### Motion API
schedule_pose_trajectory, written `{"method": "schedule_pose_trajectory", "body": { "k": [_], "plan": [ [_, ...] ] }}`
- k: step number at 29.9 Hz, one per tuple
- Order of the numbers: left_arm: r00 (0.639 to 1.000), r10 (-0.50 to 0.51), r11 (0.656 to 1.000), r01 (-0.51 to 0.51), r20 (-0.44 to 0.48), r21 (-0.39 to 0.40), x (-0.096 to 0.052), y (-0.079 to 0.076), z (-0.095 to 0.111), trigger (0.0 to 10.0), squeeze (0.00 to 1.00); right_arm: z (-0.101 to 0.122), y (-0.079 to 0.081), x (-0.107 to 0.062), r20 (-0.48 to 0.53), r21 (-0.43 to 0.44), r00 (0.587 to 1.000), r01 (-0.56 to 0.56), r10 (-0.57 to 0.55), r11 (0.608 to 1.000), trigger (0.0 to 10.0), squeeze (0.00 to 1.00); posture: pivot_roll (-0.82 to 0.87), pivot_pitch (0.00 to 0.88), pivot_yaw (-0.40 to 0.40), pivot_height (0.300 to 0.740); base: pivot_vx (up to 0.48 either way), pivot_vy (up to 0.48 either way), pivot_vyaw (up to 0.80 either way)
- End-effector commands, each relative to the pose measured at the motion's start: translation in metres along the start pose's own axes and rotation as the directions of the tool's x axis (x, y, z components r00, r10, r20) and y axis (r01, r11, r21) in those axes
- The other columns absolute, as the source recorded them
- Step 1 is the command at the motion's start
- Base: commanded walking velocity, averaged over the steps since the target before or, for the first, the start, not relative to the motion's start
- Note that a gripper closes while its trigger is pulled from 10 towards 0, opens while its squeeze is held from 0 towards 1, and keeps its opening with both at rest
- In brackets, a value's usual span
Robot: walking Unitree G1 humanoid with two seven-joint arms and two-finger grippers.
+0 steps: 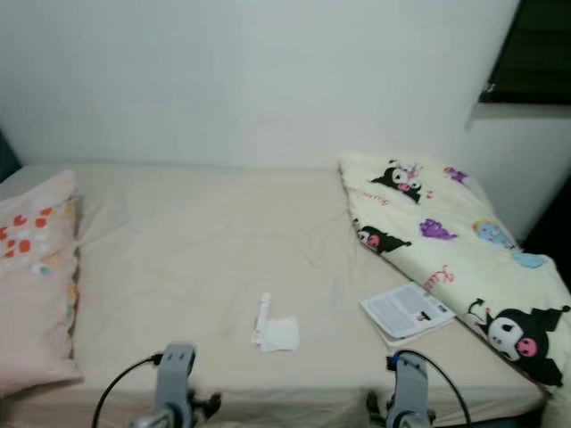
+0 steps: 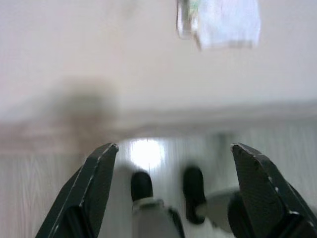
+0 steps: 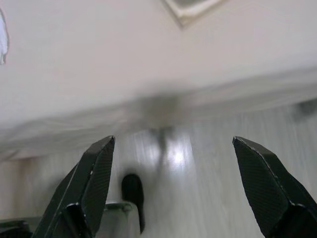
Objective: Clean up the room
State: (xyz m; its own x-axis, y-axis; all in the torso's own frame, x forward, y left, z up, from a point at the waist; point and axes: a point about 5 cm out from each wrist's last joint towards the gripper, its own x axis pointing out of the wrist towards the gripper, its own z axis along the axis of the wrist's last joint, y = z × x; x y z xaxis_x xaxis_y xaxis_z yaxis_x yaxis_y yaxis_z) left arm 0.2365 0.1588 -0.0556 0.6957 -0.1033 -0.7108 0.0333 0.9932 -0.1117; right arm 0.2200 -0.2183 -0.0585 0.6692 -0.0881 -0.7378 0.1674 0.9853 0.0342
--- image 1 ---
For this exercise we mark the white paperback book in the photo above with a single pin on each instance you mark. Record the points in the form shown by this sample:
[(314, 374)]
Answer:
[(406, 310)]

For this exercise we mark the pink pillow with orange dots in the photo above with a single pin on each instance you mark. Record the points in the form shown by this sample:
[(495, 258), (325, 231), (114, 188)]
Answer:
[(36, 303)]

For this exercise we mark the white crumpled tissue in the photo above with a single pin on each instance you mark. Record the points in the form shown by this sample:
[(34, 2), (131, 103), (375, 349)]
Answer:
[(283, 334)]

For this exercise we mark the bed with beige sheet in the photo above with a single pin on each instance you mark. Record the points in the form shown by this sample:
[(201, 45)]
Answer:
[(187, 250)]

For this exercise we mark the cream cartoon print blanket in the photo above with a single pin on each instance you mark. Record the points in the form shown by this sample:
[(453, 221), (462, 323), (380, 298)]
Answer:
[(455, 250)]

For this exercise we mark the dark window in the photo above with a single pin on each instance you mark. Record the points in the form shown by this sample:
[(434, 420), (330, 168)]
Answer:
[(535, 49)]

